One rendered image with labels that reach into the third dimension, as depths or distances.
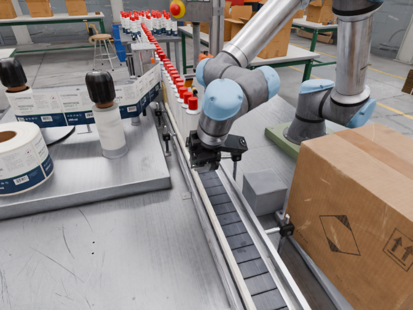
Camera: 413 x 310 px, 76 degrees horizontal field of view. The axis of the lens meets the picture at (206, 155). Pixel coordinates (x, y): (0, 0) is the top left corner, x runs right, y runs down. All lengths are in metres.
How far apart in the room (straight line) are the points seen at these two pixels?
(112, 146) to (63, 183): 0.19
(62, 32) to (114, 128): 7.66
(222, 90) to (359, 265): 0.43
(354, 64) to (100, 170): 0.85
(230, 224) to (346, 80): 0.56
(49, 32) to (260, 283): 8.30
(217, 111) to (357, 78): 0.54
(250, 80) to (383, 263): 0.41
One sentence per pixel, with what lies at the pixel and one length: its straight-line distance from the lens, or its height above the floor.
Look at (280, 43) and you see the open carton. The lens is 2.76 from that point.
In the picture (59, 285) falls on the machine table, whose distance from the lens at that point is 0.76.
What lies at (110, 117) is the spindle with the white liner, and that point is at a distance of 0.93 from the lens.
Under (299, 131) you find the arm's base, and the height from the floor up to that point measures 0.91.
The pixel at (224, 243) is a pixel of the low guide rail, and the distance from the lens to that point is 0.64.
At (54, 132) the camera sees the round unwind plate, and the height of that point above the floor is 0.89.
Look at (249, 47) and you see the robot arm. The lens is 0.72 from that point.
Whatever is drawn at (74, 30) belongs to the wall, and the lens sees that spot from 8.53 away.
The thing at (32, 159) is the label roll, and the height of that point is 0.97.
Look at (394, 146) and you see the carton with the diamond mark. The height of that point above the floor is 1.12.
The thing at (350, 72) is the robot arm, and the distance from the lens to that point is 0.92.
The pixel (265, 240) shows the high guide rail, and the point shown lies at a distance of 0.60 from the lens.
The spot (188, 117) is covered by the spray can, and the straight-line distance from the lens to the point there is 0.91.
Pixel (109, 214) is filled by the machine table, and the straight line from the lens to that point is 0.86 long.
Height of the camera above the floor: 1.42
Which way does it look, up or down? 34 degrees down
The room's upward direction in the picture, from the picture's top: straight up
